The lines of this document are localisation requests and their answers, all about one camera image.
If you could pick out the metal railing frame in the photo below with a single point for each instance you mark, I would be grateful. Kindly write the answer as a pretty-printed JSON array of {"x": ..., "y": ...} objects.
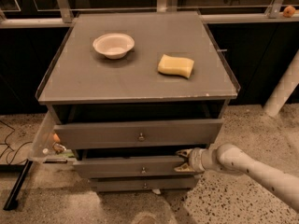
[{"x": 64, "y": 13}]

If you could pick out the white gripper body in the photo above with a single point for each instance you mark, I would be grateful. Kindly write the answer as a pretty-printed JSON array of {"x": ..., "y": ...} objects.
[{"x": 195, "y": 160}]

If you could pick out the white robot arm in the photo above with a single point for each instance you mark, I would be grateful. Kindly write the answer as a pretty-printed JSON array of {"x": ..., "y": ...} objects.
[{"x": 230, "y": 159}]

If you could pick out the grey top drawer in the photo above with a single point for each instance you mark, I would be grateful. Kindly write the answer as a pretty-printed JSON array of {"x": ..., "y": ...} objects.
[{"x": 156, "y": 133}]

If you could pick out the white paper bowl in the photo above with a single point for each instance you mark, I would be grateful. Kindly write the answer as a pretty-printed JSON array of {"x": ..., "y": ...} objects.
[{"x": 113, "y": 46}]

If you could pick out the black metal floor bar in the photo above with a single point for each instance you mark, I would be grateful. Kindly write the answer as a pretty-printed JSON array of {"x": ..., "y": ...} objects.
[{"x": 22, "y": 170}]

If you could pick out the clear plastic side bin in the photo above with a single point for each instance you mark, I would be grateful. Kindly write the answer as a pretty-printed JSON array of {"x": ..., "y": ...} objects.
[{"x": 44, "y": 148}]

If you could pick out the grey drawer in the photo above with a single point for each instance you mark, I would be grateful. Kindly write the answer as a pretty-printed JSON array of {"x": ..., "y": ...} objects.
[
  {"x": 130, "y": 167},
  {"x": 156, "y": 133},
  {"x": 143, "y": 183}
]

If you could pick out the grey bottom drawer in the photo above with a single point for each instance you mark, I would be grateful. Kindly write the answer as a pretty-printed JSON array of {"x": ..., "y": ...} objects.
[{"x": 143, "y": 183}]

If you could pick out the orange fruit in bin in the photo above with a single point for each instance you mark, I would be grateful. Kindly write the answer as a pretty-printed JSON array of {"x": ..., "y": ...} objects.
[{"x": 56, "y": 138}]

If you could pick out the yellow sponge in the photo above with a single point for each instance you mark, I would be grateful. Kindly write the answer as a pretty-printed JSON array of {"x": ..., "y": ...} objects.
[{"x": 175, "y": 66}]

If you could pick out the white diagonal pole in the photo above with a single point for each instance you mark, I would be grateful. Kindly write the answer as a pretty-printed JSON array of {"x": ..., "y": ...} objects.
[{"x": 284, "y": 88}]

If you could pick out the grey drawer cabinet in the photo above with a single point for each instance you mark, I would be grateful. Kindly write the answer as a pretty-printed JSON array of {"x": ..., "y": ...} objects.
[{"x": 83, "y": 86}]

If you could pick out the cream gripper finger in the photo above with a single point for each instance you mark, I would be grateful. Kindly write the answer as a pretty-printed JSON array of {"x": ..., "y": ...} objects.
[
  {"x": 183, "y": 168},
  {"x": 185, "y": 153}
]

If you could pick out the orange fruit on rail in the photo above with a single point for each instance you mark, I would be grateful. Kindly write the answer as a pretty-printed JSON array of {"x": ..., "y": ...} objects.
[{"x": 289, "y": 11}]

